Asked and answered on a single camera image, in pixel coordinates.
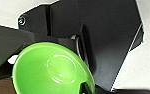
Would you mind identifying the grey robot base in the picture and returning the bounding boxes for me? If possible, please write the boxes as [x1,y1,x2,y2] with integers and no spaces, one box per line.
[16,0,146,92]

